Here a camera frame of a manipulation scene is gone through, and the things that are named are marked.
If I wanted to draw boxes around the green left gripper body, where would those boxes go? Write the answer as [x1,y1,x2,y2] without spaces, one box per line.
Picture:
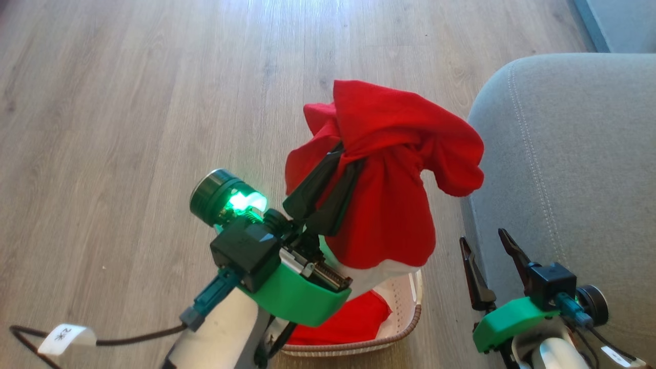
[238,230,354,328]

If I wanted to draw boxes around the black left cable white tag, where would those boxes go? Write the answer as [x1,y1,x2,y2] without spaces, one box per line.
[9,268,242,369]

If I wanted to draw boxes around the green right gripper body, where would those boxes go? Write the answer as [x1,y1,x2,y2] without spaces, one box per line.
[472,296,562,355]

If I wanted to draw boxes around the black left cylinder green light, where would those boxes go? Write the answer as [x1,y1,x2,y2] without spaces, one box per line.
[189,169,269,229]

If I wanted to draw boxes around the red garment with stitched hem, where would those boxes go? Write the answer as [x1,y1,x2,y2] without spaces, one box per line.
[287,291,393,345]

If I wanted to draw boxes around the grey rug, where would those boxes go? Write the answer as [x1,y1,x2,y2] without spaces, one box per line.
[571,0,656,54]

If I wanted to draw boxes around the grey fabric sofa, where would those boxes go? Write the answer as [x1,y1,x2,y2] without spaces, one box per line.
[460,53,656,369]

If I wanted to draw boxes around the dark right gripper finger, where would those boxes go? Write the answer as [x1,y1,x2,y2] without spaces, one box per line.
[459,236,497,312]
[498,228,540,294]

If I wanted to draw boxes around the black right cylinder green light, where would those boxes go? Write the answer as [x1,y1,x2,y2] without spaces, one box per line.
[576,284,610,327]

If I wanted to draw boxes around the black cable white tag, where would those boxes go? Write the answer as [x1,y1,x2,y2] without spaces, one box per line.
[9,268,242,369]
[556,292,647,369]

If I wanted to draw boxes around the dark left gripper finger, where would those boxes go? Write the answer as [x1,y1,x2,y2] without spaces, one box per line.
[306,158,366,236]
[282,142,345,222]

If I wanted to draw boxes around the white woven laundry basket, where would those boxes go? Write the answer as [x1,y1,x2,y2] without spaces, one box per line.
[279,269,424,358]

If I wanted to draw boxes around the black right cable white tag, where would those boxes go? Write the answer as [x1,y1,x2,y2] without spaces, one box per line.
[556,292,647,369]

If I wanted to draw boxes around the red and white garment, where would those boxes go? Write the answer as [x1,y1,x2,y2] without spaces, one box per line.
[284,79,485,303]

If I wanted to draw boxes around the black cylinder green light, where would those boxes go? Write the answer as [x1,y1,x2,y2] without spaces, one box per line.
[576,284,610,327]
[189,169,269,229]

